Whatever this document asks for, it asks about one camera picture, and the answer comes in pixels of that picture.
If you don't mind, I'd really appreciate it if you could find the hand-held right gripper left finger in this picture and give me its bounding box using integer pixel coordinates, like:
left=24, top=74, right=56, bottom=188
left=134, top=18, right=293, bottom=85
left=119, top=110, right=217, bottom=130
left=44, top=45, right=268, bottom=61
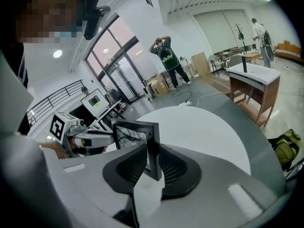
left=44, top=144, right=149, bottom=228

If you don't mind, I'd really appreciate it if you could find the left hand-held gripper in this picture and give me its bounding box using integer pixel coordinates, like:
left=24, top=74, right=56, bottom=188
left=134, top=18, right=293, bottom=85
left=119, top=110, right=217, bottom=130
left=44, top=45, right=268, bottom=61
left=49, top=111, right=115, bottom=158

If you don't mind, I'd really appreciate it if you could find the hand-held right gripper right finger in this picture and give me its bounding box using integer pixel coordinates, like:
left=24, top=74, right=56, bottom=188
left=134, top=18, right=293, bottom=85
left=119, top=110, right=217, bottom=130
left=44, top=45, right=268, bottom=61
left=140, top=144, right=279, bottom=228

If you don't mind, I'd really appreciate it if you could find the person's left forearm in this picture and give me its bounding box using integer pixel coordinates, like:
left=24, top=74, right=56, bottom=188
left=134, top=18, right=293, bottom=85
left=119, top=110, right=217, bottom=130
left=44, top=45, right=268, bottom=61
left=38, top=140, right=64, bottom=159

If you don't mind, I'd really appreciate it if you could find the white round table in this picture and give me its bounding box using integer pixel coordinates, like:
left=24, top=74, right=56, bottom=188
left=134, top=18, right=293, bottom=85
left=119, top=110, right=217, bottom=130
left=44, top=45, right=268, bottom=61
left=136, top=105, right=252, bottom=177

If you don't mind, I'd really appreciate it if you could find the person's left hand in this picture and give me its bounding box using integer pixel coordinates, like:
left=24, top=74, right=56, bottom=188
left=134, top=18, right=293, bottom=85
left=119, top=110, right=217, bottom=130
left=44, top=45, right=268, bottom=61
left=63, top=138, right=91, bottom=159

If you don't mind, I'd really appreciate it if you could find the white appliance box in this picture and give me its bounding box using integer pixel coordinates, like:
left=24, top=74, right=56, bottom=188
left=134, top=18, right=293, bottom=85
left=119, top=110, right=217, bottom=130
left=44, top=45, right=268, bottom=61
left=80, top=88, right=113, bottom=118

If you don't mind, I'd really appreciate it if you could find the black mezzanine railing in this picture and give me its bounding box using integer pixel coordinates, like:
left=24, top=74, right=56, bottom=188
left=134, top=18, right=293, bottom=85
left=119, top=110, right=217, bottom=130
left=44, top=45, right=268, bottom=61
left=27, top=79, right=84, bottom=128

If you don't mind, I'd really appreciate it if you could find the grey suitcase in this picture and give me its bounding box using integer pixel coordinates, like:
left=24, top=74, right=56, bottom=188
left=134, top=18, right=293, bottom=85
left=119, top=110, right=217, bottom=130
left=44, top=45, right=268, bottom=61
left=143, top=82, right=155, bottom=101

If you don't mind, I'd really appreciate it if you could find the cardboard box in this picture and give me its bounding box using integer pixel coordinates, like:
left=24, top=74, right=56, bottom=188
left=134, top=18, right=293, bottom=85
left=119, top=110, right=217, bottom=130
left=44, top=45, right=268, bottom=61
left=149, top=72, right=171, bottom=97

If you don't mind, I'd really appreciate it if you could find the green backpack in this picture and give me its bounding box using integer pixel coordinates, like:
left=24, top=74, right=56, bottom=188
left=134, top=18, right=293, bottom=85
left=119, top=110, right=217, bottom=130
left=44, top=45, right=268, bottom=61
left=267, top=129, right=303, bottom=171

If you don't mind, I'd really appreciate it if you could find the teal hair cap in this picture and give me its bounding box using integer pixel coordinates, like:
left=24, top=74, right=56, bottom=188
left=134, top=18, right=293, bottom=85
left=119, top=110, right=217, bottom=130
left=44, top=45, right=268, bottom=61
left=58, top=0, right=86, bottom=39

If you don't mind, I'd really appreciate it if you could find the white-topped wooden desk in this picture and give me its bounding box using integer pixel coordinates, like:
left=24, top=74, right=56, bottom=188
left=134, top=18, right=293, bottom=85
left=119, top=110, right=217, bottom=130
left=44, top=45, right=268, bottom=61
left=225, top=61, right=282, bottom=128

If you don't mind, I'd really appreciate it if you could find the leaning wooden board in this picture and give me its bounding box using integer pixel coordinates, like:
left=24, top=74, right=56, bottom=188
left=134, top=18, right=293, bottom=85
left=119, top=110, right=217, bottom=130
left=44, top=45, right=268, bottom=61
left=190, top=51, right=212, bottom=78

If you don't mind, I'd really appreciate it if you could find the grey dining chair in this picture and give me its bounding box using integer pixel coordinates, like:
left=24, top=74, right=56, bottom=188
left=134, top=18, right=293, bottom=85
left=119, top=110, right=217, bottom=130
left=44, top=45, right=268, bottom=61
left=226, top=54, right=243, bottom=67
left=209, top=54, right=227, bottom=77

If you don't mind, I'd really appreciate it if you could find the person's head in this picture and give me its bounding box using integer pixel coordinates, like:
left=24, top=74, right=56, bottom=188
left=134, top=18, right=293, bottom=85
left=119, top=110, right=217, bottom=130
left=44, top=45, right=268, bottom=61
left=14, top=0, right=84, bottom=44

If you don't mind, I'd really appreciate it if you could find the black coat rack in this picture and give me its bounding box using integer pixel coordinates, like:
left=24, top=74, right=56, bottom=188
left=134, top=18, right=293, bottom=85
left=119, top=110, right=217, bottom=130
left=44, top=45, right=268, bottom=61
left=233, top=22, right=247, bottom=50

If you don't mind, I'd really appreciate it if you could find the orange sofa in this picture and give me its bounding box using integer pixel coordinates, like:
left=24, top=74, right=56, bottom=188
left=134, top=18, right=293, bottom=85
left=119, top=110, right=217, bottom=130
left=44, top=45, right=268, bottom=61
left=274, top=39, right=304, bottom=63

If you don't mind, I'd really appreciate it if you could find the white roller blind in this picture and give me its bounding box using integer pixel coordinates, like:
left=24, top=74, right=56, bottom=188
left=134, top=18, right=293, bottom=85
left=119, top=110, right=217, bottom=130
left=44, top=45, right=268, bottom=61
left=193, top=9, right=253, bottom=55

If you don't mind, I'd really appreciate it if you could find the large glass window wall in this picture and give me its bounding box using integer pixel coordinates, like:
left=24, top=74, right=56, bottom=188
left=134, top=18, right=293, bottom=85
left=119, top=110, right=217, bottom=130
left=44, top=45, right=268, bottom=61
left=85, top=11, right=162, bottom=105

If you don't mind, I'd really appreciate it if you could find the black floor cable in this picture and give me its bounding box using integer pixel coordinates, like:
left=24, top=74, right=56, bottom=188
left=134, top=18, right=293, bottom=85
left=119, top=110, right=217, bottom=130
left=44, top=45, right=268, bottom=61
left=173, top=90, right=192, bottom=100

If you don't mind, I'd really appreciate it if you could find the white power cable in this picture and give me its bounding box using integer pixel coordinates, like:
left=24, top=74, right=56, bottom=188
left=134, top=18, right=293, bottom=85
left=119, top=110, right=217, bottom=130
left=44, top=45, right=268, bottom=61
left=195, top=91, right=225, bottom=108

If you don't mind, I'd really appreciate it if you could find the black head camera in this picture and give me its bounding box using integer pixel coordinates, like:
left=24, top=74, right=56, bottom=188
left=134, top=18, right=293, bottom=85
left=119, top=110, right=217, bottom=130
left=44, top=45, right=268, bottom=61
left=83, top=0, right=111, bottom=41

